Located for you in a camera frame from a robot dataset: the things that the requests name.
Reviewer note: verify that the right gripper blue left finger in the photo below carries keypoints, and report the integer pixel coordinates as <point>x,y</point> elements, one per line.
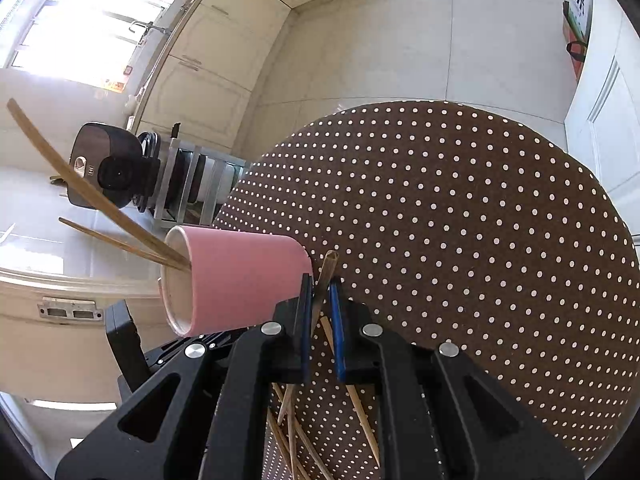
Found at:
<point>304,320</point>

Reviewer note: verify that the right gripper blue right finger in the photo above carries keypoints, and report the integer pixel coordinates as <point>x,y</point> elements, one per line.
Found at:
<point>340,326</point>

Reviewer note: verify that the kitchen window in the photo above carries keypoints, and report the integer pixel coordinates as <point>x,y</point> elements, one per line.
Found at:
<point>94,42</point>

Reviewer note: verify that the metal storage rack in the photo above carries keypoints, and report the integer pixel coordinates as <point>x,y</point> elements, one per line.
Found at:
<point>193,183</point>

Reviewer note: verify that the brown polka dot tablecloth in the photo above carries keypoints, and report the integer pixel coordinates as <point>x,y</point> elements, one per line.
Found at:
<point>455,224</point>

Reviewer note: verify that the cream lower cabinets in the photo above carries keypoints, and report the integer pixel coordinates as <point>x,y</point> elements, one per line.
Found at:
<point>207,72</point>

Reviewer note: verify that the pink ceramic cup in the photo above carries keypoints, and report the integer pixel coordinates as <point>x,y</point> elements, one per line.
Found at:
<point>236,278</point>

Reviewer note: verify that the dark wooden chopstick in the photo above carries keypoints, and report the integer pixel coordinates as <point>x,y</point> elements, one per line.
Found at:
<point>329,265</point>

